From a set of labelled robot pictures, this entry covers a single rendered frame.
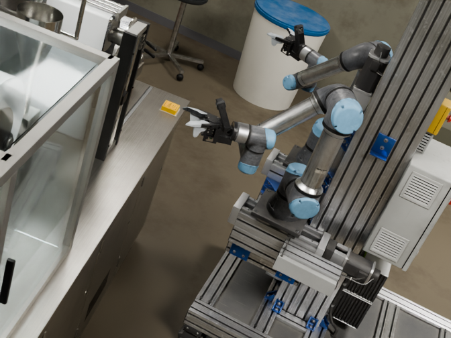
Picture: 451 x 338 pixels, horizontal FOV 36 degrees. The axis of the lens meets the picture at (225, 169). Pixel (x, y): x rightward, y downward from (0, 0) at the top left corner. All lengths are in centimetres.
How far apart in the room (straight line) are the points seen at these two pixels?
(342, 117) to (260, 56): 299
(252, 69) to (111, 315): 275
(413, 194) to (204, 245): 146
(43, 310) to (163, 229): 193
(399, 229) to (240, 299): 87
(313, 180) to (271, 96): 294
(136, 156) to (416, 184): 113
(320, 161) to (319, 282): 54
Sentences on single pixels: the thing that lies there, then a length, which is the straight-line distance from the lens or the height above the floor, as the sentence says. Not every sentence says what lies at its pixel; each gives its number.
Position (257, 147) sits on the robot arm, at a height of 119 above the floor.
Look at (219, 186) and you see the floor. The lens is 444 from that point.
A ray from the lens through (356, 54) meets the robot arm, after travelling 312.
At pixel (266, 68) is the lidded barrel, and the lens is 544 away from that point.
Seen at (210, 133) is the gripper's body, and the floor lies 120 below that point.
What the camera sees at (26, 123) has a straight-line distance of 155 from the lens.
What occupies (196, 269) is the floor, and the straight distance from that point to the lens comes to 375.
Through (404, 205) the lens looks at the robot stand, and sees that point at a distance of 292.
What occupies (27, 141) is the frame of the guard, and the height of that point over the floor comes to 160.
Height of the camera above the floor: 241
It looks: 31 degrees down
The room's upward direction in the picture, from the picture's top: 21 degrees clockwise
